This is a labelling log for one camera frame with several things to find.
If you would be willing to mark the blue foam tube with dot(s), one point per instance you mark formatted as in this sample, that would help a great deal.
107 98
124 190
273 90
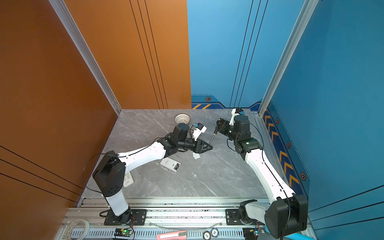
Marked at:
298 236

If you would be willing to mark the white battery cover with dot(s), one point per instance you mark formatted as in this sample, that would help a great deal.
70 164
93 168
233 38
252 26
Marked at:
196 156

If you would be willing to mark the black yellow handled screwdriver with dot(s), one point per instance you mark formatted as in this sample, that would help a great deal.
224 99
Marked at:
214 134

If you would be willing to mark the aluminium corner post right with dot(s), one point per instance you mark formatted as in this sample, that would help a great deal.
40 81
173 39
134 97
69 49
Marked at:
294 38

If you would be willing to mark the green circuit board right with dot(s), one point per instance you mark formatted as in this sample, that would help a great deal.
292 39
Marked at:
250 233

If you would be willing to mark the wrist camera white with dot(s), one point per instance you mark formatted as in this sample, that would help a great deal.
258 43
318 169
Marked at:
236 112
199 129

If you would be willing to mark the green circuit board left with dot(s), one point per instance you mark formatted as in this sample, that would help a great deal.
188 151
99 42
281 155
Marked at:
123 233

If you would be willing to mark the aluminium corner post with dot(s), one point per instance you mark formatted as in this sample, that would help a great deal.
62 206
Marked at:
76 36
294 38

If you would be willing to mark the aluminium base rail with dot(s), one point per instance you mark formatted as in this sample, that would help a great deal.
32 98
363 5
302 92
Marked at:
158 215

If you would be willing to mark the round badge pair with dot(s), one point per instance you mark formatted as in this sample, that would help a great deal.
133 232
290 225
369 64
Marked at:
211 234

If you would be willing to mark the white air conditioner remote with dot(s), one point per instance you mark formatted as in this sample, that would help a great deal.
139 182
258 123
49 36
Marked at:
170 164

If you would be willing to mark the green circuit board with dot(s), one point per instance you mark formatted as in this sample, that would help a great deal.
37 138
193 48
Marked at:
250 233
123 233

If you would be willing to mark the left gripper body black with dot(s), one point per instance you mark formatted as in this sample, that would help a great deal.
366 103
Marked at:
195 144

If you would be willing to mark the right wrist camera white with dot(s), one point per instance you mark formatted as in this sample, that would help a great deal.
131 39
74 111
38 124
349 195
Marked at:
236 112

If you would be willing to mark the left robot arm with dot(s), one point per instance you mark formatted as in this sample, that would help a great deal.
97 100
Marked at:
110 173

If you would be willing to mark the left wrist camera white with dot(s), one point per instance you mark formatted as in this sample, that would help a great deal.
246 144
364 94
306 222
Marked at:
199 129

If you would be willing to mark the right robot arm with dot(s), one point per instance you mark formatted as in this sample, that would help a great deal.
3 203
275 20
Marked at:
288 212

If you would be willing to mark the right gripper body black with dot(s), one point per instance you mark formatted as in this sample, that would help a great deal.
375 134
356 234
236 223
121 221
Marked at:
227 130

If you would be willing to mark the white mesh basket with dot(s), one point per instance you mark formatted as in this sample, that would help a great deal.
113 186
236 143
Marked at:
182 119

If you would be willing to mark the pink utility knife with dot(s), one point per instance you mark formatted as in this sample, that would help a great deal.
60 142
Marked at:
179 235

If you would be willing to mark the aluminium corner post left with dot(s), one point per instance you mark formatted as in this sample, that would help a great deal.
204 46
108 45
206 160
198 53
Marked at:
76 36

